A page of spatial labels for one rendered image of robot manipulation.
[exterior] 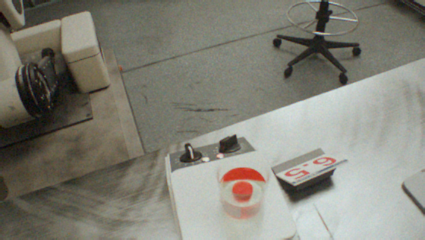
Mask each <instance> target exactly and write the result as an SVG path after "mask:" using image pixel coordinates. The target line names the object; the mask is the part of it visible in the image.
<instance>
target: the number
mask: <svg viewBox="0 0 425 240"><path fill-rule="evenodd" d="M342 160H343V159H340V158H335V157H332V156H328V155H325V156H322V157H320V158H318V159H315V160H313V161H311V162H308V163H306V164H303V165H302V166H299V167H297V168H294V169H291V170H289V171H287V172H284V173H282V174H280V175H282V176H284V177H286V178H287V179H289V180H291V181H293V182H294V181H296V180H298V179H300V178H303V177H305V176H307V175H310V174H312V173H315V172H317V171H319V170H321V169H324V168H326V167H328V166H331V165H332V164H335V163H337V162H339V161H342Z"/></svg>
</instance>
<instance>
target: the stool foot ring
mask: <svg viewBox="0 0 425 240"><path fill-rule="evenodd" d="M311 2H314V3H320V0H313V1H303V2H299V3H295V4H294V5H292V6H291V7H289V8H288V10H287V12H286V17H287V19H288V21H289V22H290V23H291V24H292V25H294V26H295V27H296V28H298V29H299V30H303V31H304V32H306V33H312V34H315V35H320V36H341V35H344V34H345V35H347V34H348V33H351V32H352V31H355V30H356V29H357V28H358V25H359V18H358V16H357V15H356V14H355V13H354V12H353V11H352V10H351V9H349V8H347V7H345V6H343V5H340V4H337V3H334V2H329V4H331V5H335V6H337V7H340V8H343V9H345V10H346V11H349V12H350V13H352V14H353V15H354V16H355V18H356V20H354V19H347V18H340V17H333V16H330V15H331V14H332V13H333V11H332V10H331V9H329V11H328V14H325V15H323V14H319V12H318V11H319V10H317V9H316V8H315V7H313V6H312V5H311ZM306 3H307V4H308V5H309V6H310V7H311V8H312V9H313V10H314V11H315V12H316V16H315V20H314V21H311V22H310V23H309V24H308V25H307V26H303V27H301V26H299V25H297V24H296V23H294V22H293V21H292V20H291V18H290V17H289V13H290V12H289V11H290V10H291V9H292V8H294V7H295V6H297V5H301V4H306ZM329 20H339V21H348V22H357V24H356V26H354V28H352V29H351V30H347V31H345V32H343V33H323V32H316V31H312V30H308V29H306V28H307V27H310V26H311V25H312V24H315V23H316V22H317V23H319V24H326V23H328V21H329Z"/></svg>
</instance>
